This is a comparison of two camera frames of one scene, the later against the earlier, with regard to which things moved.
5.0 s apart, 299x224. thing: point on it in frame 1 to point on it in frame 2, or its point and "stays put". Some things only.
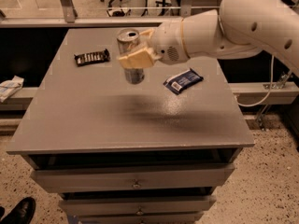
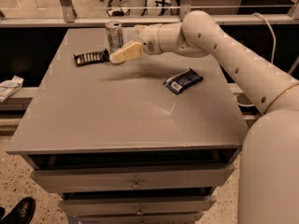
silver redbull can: (127, 42) to (115, 35)
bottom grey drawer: (141, 218) stays put
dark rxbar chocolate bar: (91, 58) stays put
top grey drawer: (117, 178) stays put
